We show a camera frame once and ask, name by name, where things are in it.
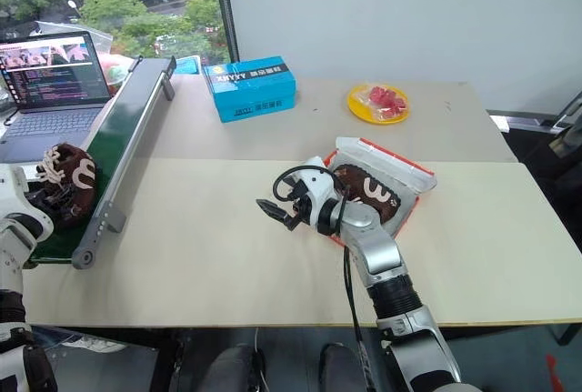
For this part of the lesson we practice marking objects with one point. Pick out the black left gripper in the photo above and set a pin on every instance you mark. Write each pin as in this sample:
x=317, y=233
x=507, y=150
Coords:
x=40, y=205

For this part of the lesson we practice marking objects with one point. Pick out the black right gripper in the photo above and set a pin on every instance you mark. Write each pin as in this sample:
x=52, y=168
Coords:
x=304, y=214

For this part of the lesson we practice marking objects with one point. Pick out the brown snack packet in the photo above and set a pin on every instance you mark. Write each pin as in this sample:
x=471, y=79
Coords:
x=377, y=194
x=75, y=173

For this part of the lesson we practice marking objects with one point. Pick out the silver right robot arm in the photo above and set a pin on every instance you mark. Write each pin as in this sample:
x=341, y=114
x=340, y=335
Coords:
x=378, y=246

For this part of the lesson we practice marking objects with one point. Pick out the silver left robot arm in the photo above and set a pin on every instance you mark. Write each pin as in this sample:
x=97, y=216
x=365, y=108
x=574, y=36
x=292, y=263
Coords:
x=18, y=228

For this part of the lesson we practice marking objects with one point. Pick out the brown snack packet in container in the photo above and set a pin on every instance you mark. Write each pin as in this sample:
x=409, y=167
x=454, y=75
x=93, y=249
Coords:
x=377, y=194

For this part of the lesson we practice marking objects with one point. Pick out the white red-rimmed food container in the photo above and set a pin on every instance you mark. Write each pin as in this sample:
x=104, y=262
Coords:
x=386, y=155

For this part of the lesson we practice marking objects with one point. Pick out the grey open laptop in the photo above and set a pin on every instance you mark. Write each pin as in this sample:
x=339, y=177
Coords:
x=54, y=76

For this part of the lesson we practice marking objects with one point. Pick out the yellow plate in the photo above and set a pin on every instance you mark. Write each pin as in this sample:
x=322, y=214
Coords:
x=357, y=107

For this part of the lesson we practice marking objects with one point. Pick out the blue cardboard box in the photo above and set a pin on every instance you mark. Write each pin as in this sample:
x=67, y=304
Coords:
x=250, y=87

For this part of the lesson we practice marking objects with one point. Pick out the red and green toy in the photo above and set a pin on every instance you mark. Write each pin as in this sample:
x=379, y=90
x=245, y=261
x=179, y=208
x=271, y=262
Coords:
x=117, y=69

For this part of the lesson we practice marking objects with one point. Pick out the white sneaker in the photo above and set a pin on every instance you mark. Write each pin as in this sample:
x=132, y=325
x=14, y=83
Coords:
x=93, y=344

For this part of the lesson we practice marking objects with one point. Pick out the bag of red candies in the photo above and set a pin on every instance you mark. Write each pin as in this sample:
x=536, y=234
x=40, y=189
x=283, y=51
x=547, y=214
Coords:
x=386, y=100

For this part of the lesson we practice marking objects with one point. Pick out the light blue box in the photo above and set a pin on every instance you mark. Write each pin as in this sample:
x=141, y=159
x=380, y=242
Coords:
x=188, y=65

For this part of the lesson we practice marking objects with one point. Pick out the black table leg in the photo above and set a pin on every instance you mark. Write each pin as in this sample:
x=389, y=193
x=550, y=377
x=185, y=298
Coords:
x=170, y=360

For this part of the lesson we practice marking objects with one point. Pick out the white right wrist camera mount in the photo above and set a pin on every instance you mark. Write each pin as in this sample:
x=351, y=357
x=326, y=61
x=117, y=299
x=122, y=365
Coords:
x=318, y=186

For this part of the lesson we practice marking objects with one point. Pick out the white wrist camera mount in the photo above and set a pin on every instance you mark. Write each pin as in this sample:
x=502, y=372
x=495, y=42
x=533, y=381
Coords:
x=13, y=180
x=318, y=186

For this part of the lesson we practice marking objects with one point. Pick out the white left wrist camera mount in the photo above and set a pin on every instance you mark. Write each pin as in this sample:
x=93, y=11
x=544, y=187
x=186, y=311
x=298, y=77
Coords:
x=13, y=180

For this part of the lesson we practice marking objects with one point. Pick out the green conveyor belt grey frame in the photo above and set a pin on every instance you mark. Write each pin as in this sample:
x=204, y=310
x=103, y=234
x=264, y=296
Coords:
x=132, y=107

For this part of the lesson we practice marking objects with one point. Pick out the black window frame post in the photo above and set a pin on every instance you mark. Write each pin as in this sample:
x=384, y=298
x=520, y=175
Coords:
x=226, y=5

